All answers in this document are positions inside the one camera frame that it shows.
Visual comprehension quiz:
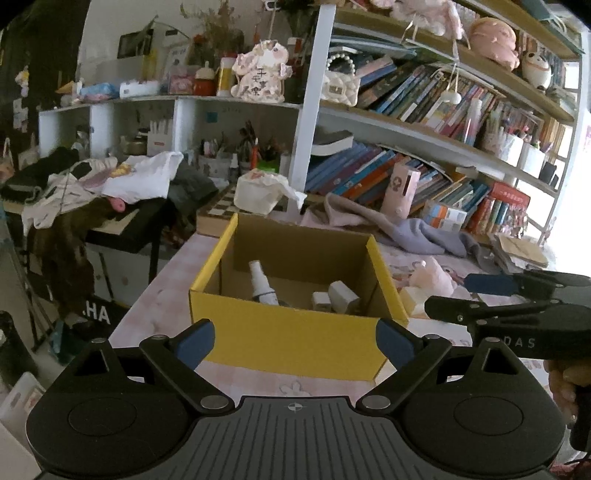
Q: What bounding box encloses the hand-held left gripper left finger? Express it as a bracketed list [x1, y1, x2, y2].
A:
[65, 318, 235, 416]

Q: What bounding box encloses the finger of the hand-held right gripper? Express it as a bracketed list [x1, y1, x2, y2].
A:
[464, 271, 566, 301]
[424, 295, 561, 325]

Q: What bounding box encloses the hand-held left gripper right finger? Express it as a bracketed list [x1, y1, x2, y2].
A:
[355, 318, 539, 415]

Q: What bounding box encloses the white charger adapter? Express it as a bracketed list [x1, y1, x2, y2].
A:
[328, 281, 362, 315]

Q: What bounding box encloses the white spray bottle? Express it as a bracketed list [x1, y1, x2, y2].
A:
[248, 260, 281, 305]

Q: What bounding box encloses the yellow cardboard box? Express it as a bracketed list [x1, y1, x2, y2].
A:
[188, 212, 411, 381]

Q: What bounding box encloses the person's right forearm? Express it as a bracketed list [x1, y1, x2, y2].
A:
[551, 457, 591, 480]

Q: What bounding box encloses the person's right hand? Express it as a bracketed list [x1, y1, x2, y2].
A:
[544, 357, 578, 416]

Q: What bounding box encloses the stack of papers and booklets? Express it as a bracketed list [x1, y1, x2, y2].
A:
[489, 231, 552, 275]

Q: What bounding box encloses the cream rectangular block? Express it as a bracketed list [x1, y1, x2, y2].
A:
[399, 286, 428, 315]

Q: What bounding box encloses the orange and white small carton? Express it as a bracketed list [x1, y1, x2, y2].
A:
[424, 217, 467, 232]
[427, 202, 468, 221]

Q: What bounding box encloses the red boxed book set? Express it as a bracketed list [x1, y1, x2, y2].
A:
[466, 181, 532, 236]

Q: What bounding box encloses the pink and grey cloth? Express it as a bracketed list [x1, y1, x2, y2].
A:
[323, 193, 481, 259]

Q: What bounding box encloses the black case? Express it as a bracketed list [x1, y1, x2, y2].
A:
[69, 295, 134, 352]

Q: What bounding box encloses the white pen cup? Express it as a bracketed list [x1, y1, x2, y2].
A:
[517, 143, 548, 178]
[482, 129, 525, 162]

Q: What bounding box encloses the wooden chessboard box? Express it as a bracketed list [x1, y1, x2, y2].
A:
[198, 185, 250, 238]

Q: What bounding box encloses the dark jacket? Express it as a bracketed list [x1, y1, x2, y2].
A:
[164, 161, 219, 217]

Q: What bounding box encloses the white tissue pack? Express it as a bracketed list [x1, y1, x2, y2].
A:
[233, 168, 308, 215]

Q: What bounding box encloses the white t-shirt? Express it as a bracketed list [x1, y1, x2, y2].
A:
[102, 151, 184, 204]

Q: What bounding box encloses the row of colourful books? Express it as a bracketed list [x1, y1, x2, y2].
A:
[305, 141, 490, 217]

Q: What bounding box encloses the white brush holder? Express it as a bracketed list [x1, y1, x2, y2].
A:
[198, 154, 236, 178]

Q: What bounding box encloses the black bag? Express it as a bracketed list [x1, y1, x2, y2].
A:
[0, 311, 40, 388]

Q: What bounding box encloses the white plastic board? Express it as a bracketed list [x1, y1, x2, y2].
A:
[0, 371, 47, 435]

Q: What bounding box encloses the white hanging ornament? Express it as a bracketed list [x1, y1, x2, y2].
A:
[441, 65, 462, 106]

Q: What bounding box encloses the row of slanted books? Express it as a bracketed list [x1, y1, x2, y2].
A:
[355, 55, 504, 139]

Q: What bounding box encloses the white box with red label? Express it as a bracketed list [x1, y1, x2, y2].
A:
[147, 121, 174, 157]

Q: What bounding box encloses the pile of light clothes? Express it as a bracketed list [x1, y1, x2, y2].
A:
[21, 159, 121, 232]

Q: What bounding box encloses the thick white-paged book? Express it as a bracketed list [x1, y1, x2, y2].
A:
[311, 130, 355, 158]

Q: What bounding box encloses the white and black plush toy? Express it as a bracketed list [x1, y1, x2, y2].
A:
[522, 50, 552, 90]

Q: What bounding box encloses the white cubby shelf unit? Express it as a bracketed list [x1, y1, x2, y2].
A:
[38, 95, 305, 195]

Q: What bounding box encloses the large pink plush toy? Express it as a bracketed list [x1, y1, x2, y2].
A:
[468, 17, 520, 70]

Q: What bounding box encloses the white quilted purse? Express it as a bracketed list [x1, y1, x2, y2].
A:
[321, 53, 361, 108]

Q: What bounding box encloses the small pink box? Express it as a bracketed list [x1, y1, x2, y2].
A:
[168, 74, 197, 95]

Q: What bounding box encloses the red and white jar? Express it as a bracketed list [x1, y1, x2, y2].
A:
[194, 62, 217, 97]

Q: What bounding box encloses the white bookshelf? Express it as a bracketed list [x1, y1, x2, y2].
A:
[286, 0, 585, 245]

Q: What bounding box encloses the long white box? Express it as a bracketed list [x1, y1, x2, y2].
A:
[119, 79, 160, 99]

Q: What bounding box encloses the blue pack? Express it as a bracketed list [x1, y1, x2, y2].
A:
[78, 83, 120, 102]

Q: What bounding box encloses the pink and white cat figure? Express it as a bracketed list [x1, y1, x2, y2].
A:
[232, 41, 293, 103]

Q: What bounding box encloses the pink and white plush toy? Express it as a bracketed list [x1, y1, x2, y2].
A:
[390, 0, 465, 38]

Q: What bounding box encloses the dried flower bunch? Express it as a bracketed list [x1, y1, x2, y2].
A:
[182, 0, 245, 65]

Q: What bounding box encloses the black picture frame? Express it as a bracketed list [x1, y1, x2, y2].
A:
[117, 30, 155, 60]

